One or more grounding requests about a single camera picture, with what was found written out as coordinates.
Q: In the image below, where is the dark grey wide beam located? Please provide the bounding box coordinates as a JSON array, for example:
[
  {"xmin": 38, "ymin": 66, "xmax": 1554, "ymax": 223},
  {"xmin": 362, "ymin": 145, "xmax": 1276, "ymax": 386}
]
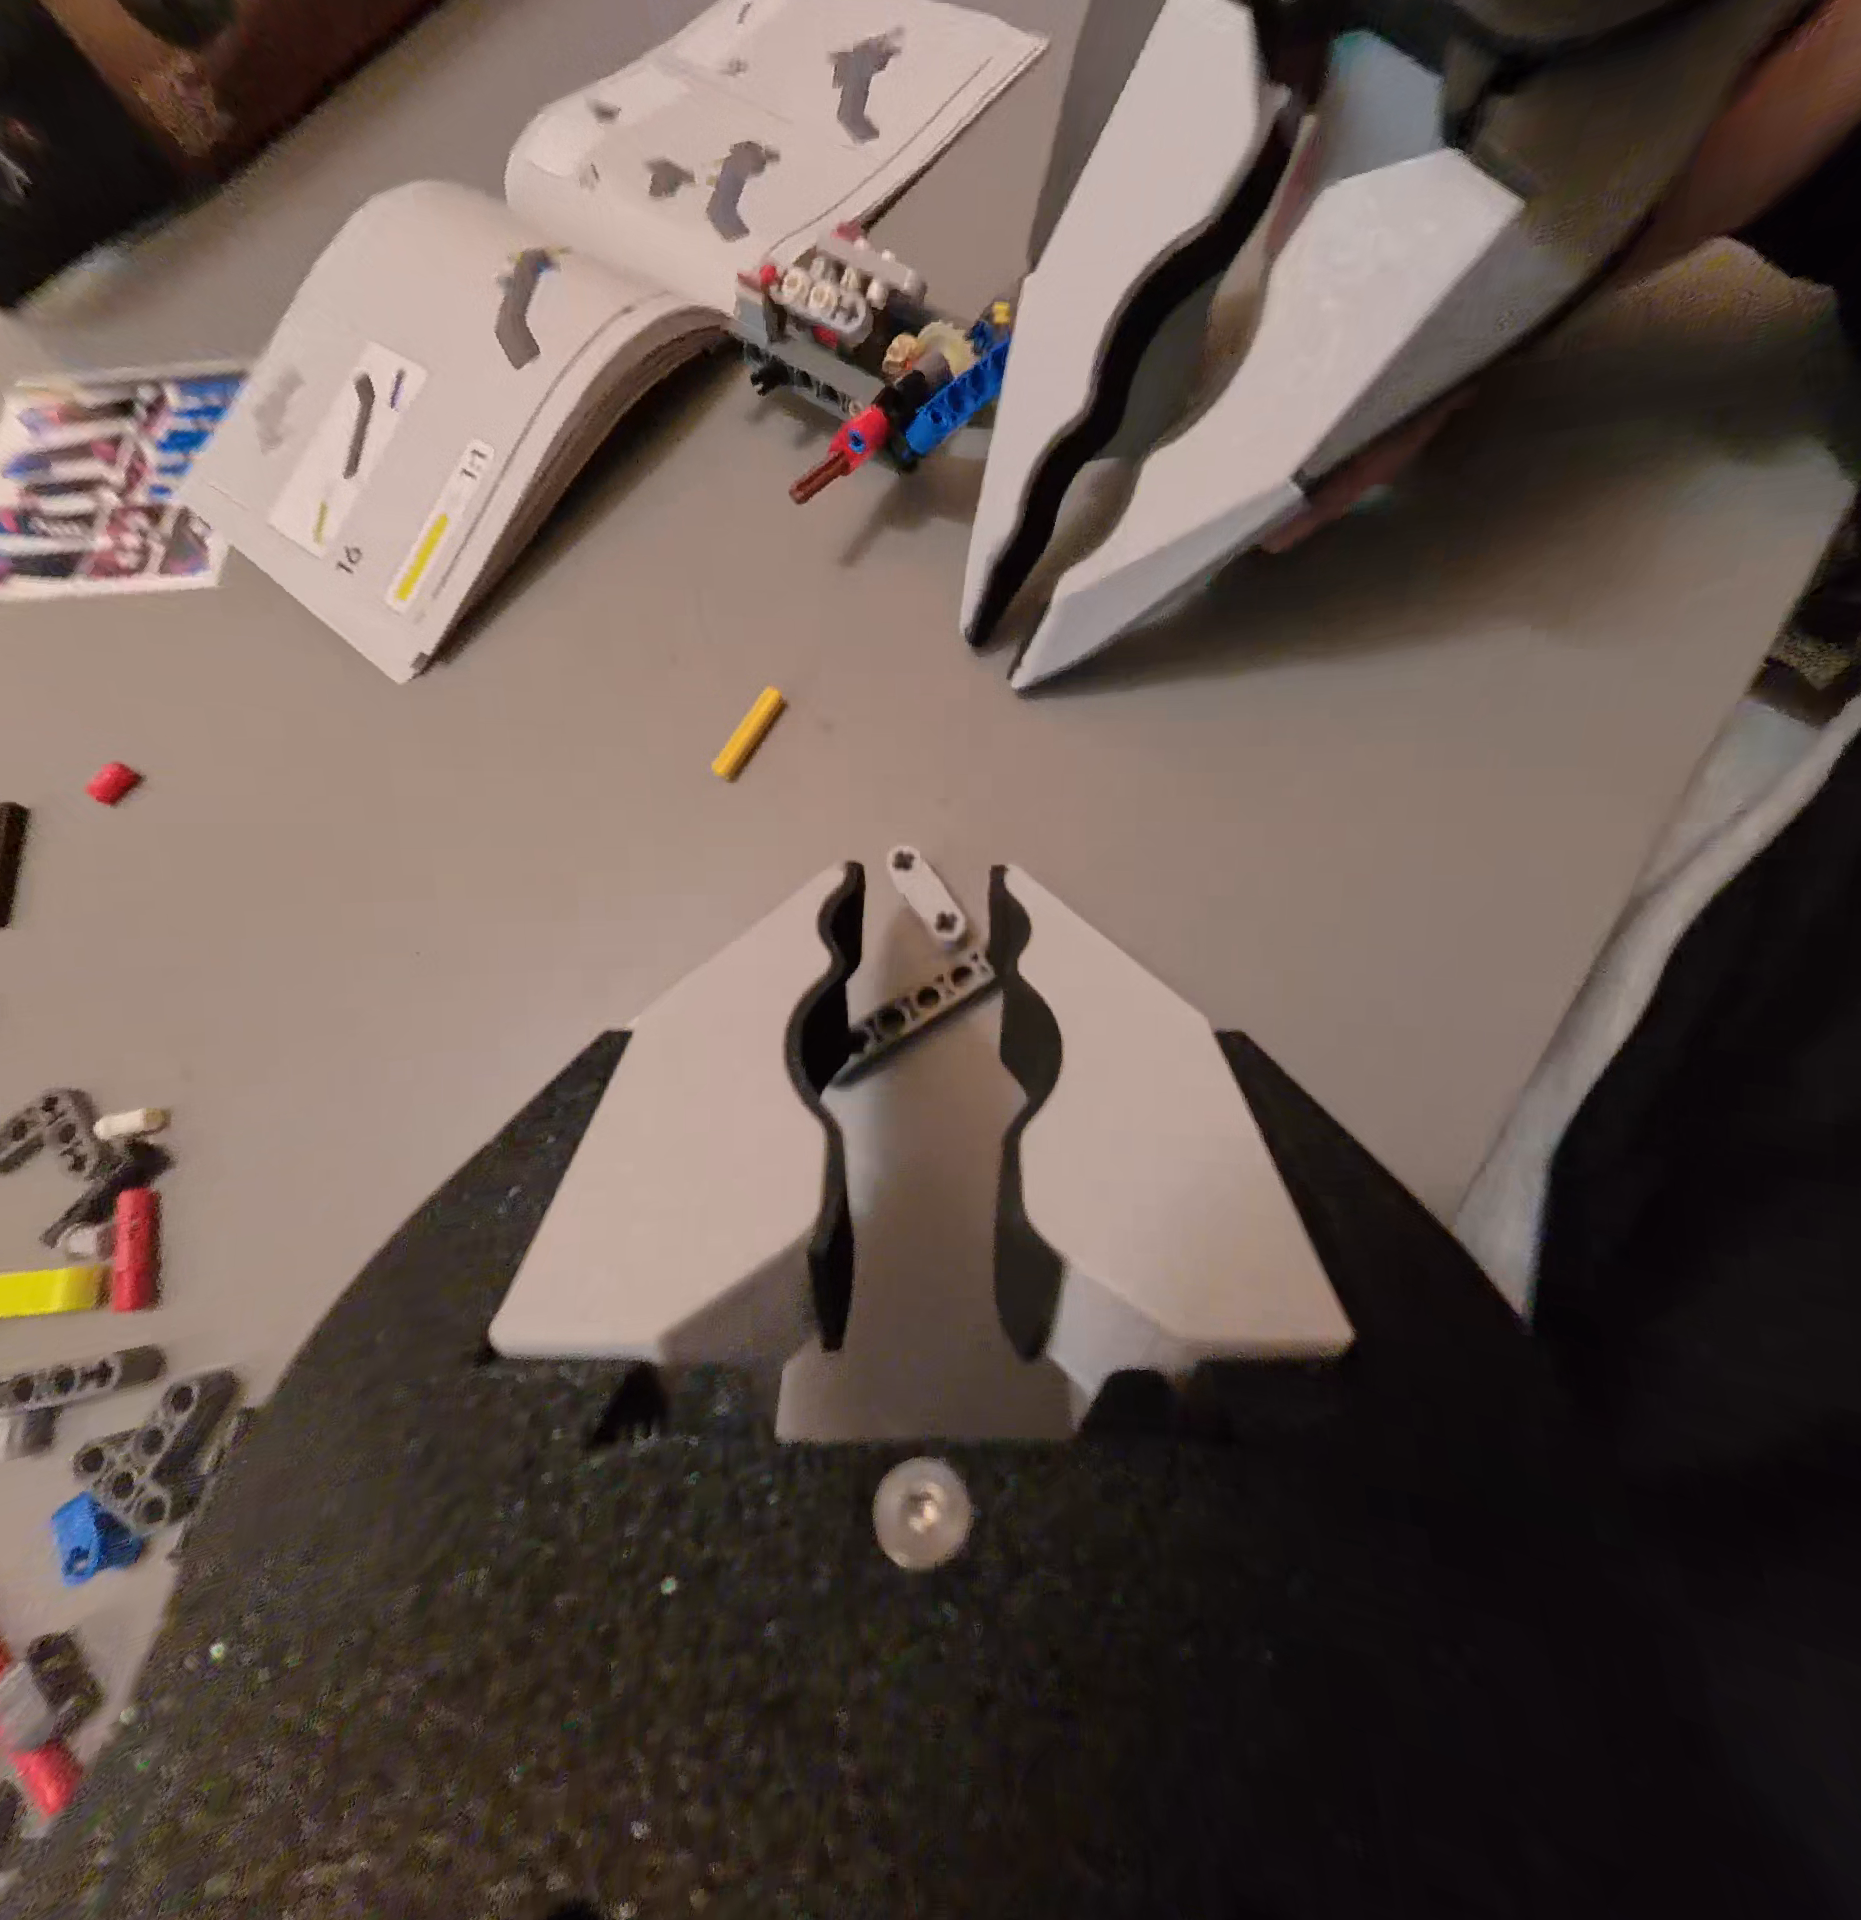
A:
[{"xmin": 73, "ymin": 1368, "xmax": 243, "ymax": 1535}]

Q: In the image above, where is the dark toy set box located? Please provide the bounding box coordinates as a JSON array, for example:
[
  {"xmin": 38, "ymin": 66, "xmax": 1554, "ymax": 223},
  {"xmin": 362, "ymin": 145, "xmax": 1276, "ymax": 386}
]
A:
[{"xmin": 0, "ymin": 0, "xmax": 439, "ymax": 313}]

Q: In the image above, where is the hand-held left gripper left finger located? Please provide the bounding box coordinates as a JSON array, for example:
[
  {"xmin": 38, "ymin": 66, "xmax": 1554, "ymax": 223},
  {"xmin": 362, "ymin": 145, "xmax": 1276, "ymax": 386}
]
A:
[{"xmin": 483, "ymin": 860, "xmax": 870, "ymax": 1443}]

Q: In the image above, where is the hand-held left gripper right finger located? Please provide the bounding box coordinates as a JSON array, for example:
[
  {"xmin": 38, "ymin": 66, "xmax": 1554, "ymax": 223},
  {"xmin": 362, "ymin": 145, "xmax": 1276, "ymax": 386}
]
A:
[{"xmin": 989, "ymin": 863, "xmax": 1360, "ymax": 1432}]

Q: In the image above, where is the person's black garment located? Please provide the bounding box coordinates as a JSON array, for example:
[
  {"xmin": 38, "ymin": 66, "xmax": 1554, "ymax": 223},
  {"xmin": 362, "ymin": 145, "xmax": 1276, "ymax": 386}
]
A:
[{"xmin": 1532, "ymin": 718, "xmax": 1861, "ymax": 1668}]

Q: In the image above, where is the toy brick vehicle assembly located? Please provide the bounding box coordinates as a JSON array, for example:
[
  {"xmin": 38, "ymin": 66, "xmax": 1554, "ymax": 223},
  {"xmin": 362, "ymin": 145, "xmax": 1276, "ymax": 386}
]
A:
[{"xmin": 732, "ymin": 223, "xmax": 1017, "ymax": 507}]

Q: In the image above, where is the long dark grey beam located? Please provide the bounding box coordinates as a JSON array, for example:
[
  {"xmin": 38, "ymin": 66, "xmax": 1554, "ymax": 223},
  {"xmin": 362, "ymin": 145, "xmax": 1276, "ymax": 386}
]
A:
[{"xmin": 0, "ymin": 1348, "xmax": 167, "ymax": 1418}]

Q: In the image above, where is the short yellow axle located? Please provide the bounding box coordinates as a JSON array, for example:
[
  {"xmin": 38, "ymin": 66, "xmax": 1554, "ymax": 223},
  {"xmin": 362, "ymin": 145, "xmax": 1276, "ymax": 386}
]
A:
[{"xmin": 711, "ymin": 686, "xmax": 790, "ymax": 783}]

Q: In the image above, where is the blue and pink sticker sheet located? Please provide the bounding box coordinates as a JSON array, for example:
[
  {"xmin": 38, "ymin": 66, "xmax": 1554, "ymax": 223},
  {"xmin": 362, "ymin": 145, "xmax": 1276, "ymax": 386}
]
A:
[{"xmin": 0, "ymin": 360, "xmax": 254, "ymax": 604}]

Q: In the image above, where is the grey angled beam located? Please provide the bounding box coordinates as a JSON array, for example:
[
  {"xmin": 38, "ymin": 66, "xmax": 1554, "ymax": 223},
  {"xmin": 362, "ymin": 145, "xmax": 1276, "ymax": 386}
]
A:
[{"xmin": 0, "ymin": 1091, "xmax": 102, "ymax": 1176}]

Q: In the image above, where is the white thin liftarm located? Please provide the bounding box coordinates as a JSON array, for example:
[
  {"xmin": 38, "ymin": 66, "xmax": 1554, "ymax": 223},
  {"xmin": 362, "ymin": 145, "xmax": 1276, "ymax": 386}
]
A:
[{"xmin": 883, "ymin": 843, "xmax": 972, "ymax": 942}]

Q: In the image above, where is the long red axle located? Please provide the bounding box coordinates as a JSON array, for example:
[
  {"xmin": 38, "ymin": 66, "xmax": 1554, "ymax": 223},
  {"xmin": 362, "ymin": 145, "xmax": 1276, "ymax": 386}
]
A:
[{"xmin": 0, "ymin": 1591, "xmax": 84, "ymax": 1818}]

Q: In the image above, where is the grey and black connector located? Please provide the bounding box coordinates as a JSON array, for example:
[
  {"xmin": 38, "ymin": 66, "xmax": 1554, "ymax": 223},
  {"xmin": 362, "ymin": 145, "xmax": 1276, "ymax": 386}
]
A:
[{"xmin": 0, "ymin": 1638, "xmax": 102, "ymax": 1748}]

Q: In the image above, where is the black connector piece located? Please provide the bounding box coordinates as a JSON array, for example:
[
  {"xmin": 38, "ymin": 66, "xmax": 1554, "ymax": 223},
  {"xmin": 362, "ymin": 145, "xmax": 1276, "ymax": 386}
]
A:
[{"xmin": 41, "ymin": 1143, "xmax": 173, "ymax": 1251}]

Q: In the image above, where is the blue connector piece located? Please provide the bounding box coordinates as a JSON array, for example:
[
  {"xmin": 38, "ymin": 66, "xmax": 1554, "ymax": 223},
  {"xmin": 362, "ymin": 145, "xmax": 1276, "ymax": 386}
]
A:
[{"xmin": 52, "ymin": 1493, "xmax": 143, "ymax": 1591}]

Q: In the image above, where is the dark grey bent beam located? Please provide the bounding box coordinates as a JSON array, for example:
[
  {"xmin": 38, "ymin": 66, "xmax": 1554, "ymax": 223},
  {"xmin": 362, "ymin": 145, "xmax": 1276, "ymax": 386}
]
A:
[{"xmin": 824, "ymin": 943, "xmax": 999, "ymax": 1088}]

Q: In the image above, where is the instruction booklet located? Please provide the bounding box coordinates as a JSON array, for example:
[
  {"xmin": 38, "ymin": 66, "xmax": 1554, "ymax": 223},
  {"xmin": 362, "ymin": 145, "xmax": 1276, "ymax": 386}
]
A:
[{"xmin": 180, "ymin": 0, "xmax": 1050, "ymax": 684}]

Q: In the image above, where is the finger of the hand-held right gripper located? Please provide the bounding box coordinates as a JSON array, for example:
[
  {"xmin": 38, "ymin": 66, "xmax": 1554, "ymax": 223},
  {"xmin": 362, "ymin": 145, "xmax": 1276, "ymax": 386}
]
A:
[
  {"xmin": 1006, "ymin": 145, "xmax": 1529, "ymax": 698},
  {"xmin": 956, "ymin": 0, "xmax": 1295, "ymax": 656}
]

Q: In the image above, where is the person's right hand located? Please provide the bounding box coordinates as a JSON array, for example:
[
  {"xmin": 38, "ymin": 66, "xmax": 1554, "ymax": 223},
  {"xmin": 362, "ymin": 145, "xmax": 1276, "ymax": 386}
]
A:
[{"xmin": 1259, "ymin": 16, "xmax": 1861, "ymax": 562}]

